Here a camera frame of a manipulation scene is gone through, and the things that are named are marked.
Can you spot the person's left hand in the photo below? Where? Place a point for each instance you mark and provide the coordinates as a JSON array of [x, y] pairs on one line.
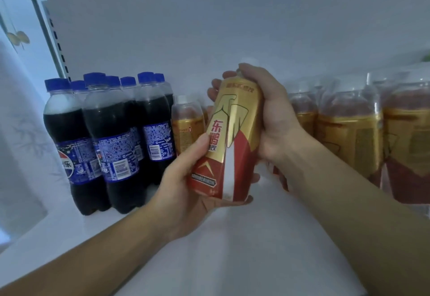
[[178, 205]]

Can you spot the person's right hand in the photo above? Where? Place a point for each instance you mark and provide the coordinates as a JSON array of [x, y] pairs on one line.
[[282, 121]]

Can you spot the gold energy drink bottle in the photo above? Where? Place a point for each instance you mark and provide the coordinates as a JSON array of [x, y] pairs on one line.
[[232, 124]]

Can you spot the row of amber drink bottles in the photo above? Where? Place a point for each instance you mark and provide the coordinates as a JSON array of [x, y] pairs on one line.
[[349, 131]]

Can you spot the group of blue-capped cola bottles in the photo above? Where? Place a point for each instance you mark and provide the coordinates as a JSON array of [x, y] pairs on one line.
[[107, 138]]

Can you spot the white metal shelf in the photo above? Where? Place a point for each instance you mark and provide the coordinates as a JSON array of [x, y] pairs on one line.
[[269, 23]]

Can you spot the person's left forearm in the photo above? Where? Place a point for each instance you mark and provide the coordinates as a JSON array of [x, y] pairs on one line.
[[80, 262]]

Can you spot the person's right forearm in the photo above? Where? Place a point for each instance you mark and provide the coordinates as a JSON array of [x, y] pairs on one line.
[[363, 225]]

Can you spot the white bamboo print curtain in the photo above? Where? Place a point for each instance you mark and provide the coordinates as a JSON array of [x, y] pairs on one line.
[[17, 151]]

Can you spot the small brass pendant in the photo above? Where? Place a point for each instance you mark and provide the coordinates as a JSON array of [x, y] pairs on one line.
[[19, 37]]

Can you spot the white panelled door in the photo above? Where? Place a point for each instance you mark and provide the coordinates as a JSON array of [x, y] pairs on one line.
[[27, 10]]

